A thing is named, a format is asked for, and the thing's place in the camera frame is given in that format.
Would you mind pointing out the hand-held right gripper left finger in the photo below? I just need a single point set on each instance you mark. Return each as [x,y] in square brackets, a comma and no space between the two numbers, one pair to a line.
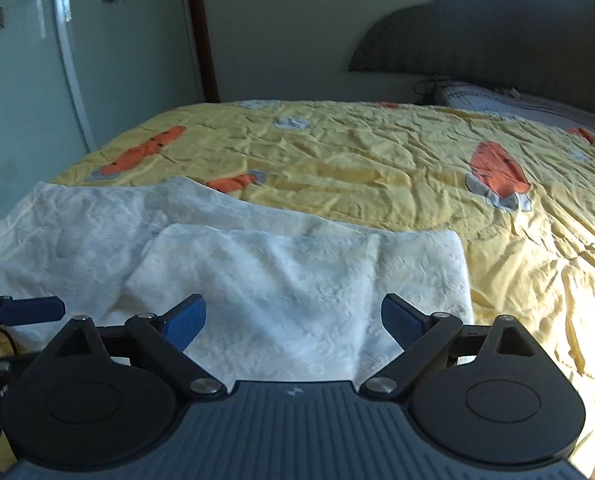
[185,322]

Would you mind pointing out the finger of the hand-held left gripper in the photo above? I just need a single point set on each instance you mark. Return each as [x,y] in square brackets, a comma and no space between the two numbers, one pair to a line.
[27,310]

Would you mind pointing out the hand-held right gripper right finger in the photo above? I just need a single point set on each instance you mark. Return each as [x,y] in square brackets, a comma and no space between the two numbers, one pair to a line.
[402,319]

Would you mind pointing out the white embossed blanket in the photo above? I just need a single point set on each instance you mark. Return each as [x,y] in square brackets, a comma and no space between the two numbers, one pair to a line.
[287,280]

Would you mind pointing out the yellow printed blanket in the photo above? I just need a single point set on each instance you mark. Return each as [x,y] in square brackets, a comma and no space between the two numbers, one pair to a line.
[387,170]

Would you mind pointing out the grey patterned pillow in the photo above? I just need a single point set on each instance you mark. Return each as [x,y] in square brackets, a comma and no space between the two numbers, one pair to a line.
[517,105]

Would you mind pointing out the glass door with flower decals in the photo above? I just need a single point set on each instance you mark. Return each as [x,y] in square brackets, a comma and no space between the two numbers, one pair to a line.
[127,60]

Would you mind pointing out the dark padded headboard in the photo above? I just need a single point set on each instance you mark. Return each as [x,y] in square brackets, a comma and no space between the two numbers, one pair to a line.
[502,35]

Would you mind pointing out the dark wooden door frame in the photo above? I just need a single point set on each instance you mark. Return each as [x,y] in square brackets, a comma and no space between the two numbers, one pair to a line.
[202,30]

